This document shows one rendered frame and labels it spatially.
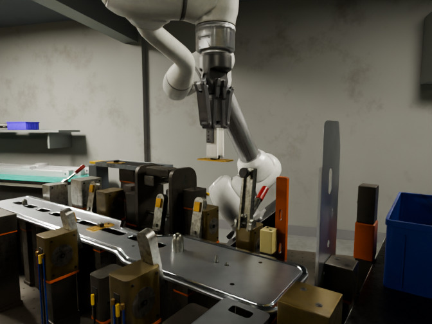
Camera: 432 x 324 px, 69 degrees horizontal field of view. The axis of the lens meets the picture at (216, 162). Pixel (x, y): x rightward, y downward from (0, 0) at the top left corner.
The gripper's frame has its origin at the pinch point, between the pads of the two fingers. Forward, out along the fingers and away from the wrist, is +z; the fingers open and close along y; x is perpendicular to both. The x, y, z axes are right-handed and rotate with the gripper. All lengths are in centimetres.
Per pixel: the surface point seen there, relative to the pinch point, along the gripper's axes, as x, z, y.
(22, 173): -399, 59, -129
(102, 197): -61, 23, -12
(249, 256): 5.6, 29.1, -7.1
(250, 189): 1.8, 13.3, -14.3
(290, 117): -102, -14, -303
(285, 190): 11.9, 12.5, -14.6
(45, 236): -39, 25, 21
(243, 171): 0.6, 8.2, -12.4
